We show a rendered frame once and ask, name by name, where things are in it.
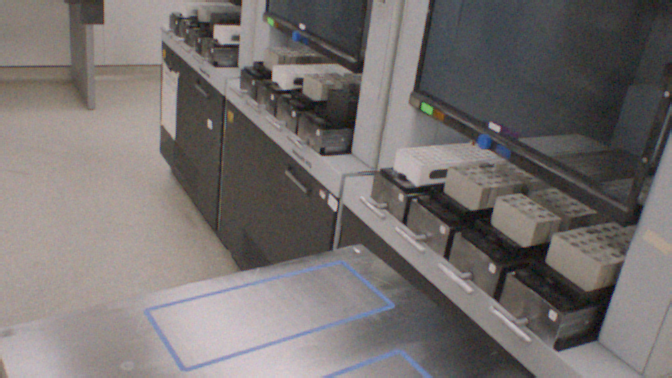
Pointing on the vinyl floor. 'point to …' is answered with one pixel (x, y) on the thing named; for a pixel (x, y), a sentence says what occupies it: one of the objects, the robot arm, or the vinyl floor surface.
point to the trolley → (260, 329)
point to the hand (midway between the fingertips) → (83, 5)
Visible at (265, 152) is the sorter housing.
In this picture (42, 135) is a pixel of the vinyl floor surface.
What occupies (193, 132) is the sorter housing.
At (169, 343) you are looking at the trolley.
